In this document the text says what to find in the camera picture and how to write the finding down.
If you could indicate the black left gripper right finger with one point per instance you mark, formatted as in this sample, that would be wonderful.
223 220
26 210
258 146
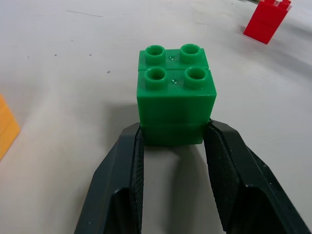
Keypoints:
243 175

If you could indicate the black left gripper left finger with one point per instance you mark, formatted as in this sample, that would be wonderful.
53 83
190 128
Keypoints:
114 175

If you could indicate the green studded block cube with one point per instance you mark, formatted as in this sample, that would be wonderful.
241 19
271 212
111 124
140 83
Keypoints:
175 107

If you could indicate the yellow studded block cube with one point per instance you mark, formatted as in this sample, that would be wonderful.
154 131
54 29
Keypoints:
6 126

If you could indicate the red studded block cube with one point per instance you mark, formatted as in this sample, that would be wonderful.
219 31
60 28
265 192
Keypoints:
265 22

